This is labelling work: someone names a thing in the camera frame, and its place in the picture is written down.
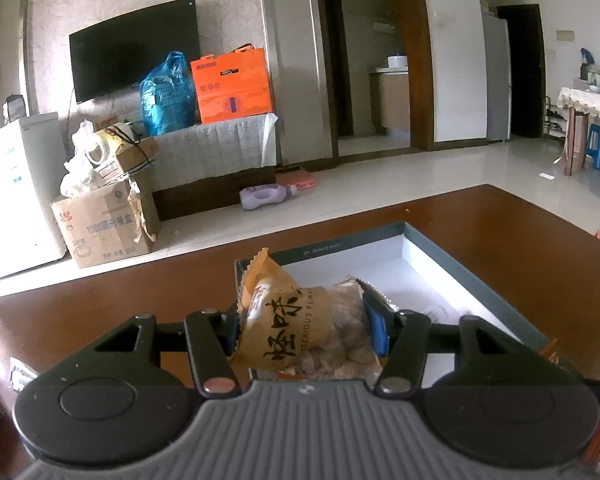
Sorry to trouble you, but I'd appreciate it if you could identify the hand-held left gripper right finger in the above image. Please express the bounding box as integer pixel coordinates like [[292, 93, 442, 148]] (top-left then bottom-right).
[[362, 292, 528, 396]]

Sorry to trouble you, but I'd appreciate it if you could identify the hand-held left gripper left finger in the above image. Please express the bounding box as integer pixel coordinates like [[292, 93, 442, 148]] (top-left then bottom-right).
[[94, 307, 244, 396]]

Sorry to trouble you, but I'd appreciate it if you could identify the tan peanut packet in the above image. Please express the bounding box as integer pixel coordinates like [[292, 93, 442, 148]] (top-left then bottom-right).
[[227, 247, 386, 381]]

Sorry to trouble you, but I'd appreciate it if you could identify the grey box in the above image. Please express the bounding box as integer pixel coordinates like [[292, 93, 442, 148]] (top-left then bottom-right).
[[234, 221, 553, 383]]

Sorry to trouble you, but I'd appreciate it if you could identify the purple bottle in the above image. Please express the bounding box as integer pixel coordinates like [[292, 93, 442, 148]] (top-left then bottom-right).
[[239, 183, 300, 211]]

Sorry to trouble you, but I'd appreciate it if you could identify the large cardboard box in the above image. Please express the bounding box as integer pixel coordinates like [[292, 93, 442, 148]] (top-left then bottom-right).
[[50, 180, 161, 269]]

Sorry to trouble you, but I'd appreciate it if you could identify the pink flat item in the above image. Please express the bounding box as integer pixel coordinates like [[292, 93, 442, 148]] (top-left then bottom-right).
[[275, 167, 317, 191]]

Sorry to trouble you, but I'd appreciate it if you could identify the white cabinet cloth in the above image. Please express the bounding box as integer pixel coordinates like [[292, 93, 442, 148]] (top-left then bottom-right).
[[150, 112, 279, 193]]

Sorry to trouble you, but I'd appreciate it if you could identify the small cardboard box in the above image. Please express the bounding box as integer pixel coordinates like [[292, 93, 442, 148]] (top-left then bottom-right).
[[95, 127, 159, 181]]

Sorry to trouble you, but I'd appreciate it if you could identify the pale snack packet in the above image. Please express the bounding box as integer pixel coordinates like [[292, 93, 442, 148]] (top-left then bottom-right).
[[10, 356, 38, 391]]

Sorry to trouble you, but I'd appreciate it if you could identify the white plastic bag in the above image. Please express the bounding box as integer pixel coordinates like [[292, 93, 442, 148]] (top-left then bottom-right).
[[60, 120, 106, 198]]

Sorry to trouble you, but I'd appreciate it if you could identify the tape roll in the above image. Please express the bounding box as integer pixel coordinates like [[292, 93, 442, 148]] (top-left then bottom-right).
[[87, 130, 118, 165]]

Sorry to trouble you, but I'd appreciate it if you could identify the kitchen counter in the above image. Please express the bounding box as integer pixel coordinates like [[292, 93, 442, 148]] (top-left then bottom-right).
[[369, 66, 411, 133]]

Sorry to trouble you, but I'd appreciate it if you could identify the blue plastic bag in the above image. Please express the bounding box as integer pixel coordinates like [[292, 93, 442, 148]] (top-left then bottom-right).
[[139, 51, 197, 136]]

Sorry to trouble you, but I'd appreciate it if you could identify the orange gift box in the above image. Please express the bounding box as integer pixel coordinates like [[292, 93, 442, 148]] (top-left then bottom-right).
[[190, 46, 274, 126]]

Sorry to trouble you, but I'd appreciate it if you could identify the white small fridge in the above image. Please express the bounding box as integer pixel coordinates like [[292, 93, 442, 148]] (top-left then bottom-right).
[[0, 111, 68, 281]]

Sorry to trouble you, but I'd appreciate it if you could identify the silver refrigerator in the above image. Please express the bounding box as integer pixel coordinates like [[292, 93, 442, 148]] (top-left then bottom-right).
[[482, 10, 512, 143]]

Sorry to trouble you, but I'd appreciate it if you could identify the shoe rack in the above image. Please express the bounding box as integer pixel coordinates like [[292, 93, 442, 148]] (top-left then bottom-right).
[[542, 94, 571, 138]]

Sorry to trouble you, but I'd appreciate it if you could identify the table with lace cloth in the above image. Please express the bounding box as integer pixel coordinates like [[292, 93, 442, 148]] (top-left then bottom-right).
[[557, 86, 600, 178]]

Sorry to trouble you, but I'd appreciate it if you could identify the black object on fridge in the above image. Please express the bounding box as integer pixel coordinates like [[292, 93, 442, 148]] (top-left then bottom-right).
[[4, 94, 28, 122]]

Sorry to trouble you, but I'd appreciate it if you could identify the blue ornament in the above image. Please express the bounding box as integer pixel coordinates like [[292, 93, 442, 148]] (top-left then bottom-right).
[[579, 47, 598, 81]]

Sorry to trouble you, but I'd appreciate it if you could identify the black wall television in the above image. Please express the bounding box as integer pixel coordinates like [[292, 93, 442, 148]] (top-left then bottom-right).
[[69, 0, 201, 105]]

